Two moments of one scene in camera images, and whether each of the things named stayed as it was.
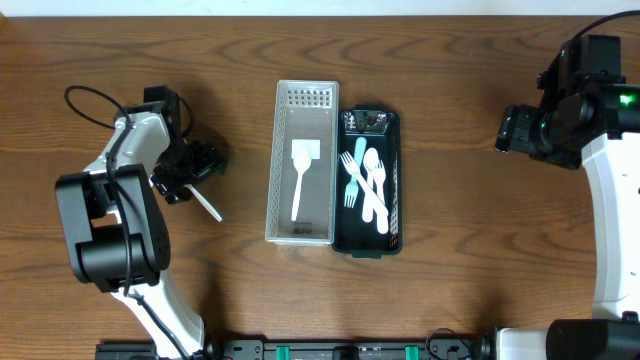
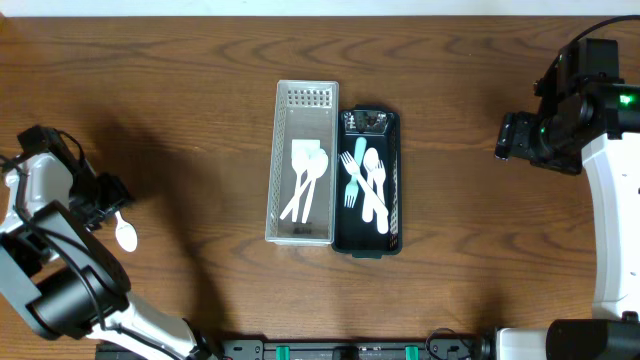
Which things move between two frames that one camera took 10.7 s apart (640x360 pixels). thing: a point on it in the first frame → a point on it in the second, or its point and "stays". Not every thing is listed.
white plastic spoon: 205,203 → 318,166
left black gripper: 183,183 → 105,198
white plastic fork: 383,212 stays
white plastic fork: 365,184 stays
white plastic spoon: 301,162 stays
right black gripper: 520,134 stays
